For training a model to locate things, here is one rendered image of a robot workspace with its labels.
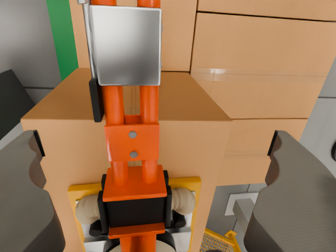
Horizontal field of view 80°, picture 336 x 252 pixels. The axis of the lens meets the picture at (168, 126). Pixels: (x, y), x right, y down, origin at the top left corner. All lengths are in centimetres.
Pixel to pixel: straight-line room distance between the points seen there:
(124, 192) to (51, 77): 121
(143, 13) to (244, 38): 67
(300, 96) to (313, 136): 111
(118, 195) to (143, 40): 18
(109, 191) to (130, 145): 7
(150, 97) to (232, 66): 65
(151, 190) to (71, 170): 23
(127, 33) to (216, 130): 29
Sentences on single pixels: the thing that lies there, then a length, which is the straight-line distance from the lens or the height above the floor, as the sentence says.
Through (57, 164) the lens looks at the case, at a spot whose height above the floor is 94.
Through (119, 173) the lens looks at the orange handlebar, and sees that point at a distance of 27.
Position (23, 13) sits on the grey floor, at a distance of 141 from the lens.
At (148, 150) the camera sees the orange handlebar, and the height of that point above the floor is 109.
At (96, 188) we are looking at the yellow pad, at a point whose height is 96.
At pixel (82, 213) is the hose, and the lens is 43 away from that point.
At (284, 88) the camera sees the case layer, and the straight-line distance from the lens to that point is 100.
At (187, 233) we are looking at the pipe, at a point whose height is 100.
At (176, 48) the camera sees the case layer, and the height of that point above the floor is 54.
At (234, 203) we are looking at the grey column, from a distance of 223.
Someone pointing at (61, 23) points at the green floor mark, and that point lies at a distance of 135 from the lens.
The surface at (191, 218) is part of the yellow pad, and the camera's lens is 57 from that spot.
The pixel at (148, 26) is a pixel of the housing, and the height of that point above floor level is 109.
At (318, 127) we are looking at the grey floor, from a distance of 211.
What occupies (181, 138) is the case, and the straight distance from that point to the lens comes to 42.
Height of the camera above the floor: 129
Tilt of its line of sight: 60 degrees down
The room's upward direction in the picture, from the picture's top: 163 degrees clockwise
